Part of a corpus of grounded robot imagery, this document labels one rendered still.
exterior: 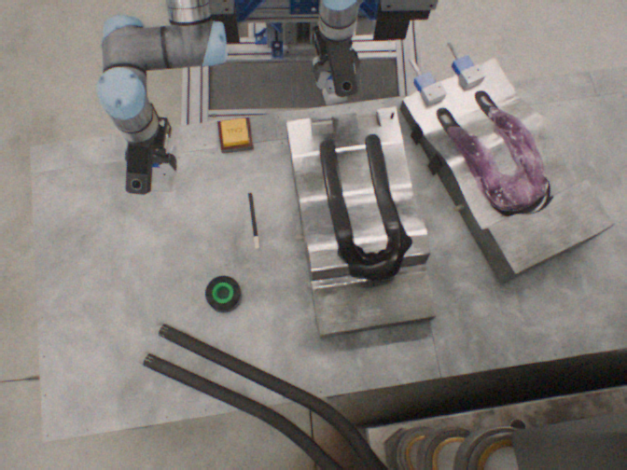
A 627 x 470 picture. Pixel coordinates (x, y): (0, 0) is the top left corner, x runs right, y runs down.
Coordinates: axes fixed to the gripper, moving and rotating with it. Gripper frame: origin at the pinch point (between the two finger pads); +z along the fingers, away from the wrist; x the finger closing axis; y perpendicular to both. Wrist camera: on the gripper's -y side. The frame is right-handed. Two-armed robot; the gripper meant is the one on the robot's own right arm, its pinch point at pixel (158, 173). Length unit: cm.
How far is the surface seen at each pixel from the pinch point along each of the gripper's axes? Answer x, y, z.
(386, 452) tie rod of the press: -55, -54, 12
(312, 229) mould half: -34.4, -8.5, 3.2
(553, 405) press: -92, -40, 16
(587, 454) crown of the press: -51, -50, -99
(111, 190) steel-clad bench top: 14.5, 0.1, 15.0
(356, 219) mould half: -44.1, -5.1, 3.7
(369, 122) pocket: -46, 21, 9
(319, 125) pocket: -33.8, 19.2, 8.8
